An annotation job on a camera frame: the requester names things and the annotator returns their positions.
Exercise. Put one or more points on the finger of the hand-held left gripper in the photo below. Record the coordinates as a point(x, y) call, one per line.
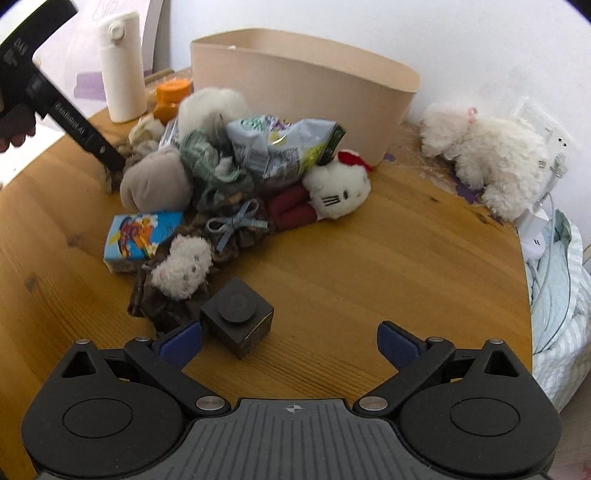
point(108, 154)

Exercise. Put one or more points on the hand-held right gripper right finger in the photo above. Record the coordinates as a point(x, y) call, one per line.
point(396, 345)

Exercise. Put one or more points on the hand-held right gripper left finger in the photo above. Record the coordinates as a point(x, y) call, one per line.
point(181, 345)

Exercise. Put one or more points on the clear plastic packet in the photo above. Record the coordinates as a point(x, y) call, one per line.
point(170, 134)

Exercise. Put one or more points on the orange bottle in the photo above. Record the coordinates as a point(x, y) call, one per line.
point(171, 94)

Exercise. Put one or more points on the green plaid scrunchie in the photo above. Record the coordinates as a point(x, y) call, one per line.
point(201, 154)

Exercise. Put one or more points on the brown scrunchie with blue bow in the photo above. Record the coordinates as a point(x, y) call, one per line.
point(235, 226)

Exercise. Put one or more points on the snack bag silver green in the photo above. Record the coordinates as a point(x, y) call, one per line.
point(272, 147)

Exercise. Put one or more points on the beige storage bin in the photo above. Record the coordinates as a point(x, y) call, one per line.
point(300, 92)

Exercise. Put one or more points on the wooden desktop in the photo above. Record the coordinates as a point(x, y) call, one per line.
point(369, 258)

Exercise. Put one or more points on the person's left hand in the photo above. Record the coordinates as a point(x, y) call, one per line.
point(16, 131)

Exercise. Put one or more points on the white and purple board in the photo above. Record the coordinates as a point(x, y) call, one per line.
point(69, 55)

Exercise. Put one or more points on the grey plush toy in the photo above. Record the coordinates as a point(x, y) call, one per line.
point(154, 180)

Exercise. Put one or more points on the black cube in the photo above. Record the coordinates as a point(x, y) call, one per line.
point(238, 314)

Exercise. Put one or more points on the brown scrunchie with plush cat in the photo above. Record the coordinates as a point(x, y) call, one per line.
point(182, 270)

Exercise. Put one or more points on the white thermos bottle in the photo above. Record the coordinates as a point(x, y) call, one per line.
point(121, 69)

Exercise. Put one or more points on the blue juice carton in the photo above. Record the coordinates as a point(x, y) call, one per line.
point(138, 237)

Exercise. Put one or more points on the white fluffy plush ball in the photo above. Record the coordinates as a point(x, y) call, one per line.
point(212, 108)

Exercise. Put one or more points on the white cat plush red bow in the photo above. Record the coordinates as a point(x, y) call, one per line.
point(337, 189)

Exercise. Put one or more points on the light striped bedding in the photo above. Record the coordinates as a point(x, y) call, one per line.
point(563, 314)

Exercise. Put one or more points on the white power adapter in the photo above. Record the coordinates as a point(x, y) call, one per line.
point(533, 235)

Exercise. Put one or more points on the white fluffy plush dog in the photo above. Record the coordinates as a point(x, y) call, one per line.
point(489, 152)

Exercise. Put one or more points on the white wall socket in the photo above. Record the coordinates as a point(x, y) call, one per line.
point(549, 124)

